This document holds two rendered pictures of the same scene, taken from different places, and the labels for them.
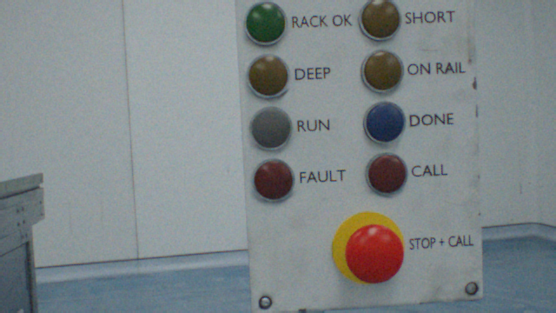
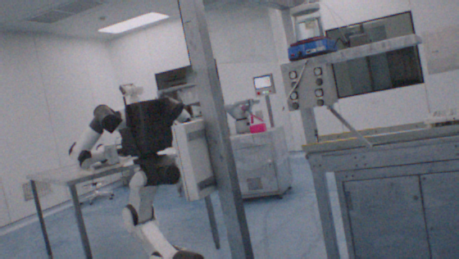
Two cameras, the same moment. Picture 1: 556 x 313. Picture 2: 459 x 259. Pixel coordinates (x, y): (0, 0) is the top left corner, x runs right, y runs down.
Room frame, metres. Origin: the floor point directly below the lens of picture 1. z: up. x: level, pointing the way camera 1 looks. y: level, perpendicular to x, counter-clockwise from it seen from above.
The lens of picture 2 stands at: (1.36, -1.21, 1.14)
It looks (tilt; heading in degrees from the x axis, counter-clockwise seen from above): 3 degrees down; 124
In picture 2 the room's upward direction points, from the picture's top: 11 degrees counter-clockwise
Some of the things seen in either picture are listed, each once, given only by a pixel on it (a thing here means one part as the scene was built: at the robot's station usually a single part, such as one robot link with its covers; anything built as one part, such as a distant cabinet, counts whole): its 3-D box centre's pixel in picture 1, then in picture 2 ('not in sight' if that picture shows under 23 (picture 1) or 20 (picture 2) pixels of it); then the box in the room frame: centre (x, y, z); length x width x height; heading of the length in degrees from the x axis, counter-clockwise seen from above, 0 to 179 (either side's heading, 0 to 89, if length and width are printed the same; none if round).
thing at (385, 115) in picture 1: (385, 123); not in sight; (0.42, -0.08, 0.97); 0.03 x 0.01 x 0.03; 93
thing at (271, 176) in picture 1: (273, 180); not in sight; (0.41, 0.00, 0.94); 0.03 x 0.01 x 0.03; 93
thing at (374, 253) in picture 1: (370, 249); not in sight; (0.41, -0.06, 0.88); 0.04 x 0.04 x 0.04; 3
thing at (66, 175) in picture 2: not in sight; (106, 164); (-1.55, 1.17, 0.83); 1.50 x 1.10 x 0.04; 160
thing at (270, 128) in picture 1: (270, 128); not in sight; (0.41, 0.00, 0.97); 0.03 x 0.01 x 0.03; 93
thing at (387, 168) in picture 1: (387, 174); not in sight; (0.42, -0.08, 0.94); 0.03 x 0.01 x 0.03; 93
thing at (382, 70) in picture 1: (382, 70); not in sight; (0.42, -0.08, 1.01); 0.03 x 0.01 x 0.03; 93
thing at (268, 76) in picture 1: (268, 76); not in sight; (0.41, 0.00, 1.01); 0.03 x 0.01 x 0.03; 93
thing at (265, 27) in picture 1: (265, 23); not in sight; (0.41, 0.00, 1.04); 0.03 x 0.01 x 0.03; 93
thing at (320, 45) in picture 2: not in sight; (311, 49); (0.62, 0.77, 1.31); 0.21 x 0.20 x 0.09; 93
